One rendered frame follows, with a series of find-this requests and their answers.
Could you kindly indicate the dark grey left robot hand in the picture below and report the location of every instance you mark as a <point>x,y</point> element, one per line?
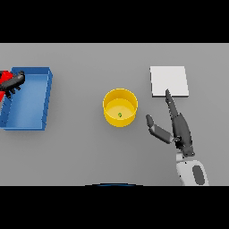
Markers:
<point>12,82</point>

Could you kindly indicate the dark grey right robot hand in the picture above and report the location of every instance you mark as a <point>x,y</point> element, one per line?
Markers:
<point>180,128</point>

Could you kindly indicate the red beaker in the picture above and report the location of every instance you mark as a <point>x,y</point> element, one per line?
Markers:
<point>4,78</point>

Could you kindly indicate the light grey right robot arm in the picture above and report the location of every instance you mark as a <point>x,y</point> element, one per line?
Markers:
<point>190,173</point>

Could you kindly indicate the pale square scale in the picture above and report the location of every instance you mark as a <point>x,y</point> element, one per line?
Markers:
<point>169,81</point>

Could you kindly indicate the green nut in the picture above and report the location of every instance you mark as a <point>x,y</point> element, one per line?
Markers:
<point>120,114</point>

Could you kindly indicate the yellow bowl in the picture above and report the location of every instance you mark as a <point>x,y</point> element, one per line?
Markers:
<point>120,108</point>

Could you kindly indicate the blue tray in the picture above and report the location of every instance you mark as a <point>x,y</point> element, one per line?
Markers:
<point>27,100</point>

